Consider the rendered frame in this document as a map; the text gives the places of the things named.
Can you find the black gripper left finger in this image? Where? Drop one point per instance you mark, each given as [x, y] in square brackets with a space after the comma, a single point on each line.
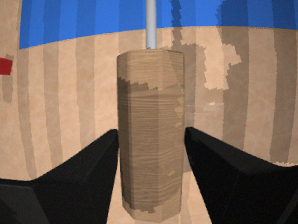
[76, 192]

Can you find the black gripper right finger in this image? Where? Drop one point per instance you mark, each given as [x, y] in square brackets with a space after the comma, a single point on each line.
[238, 188]

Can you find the red rectangular block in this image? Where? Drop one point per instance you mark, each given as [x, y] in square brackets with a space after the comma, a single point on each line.
[5, 66]

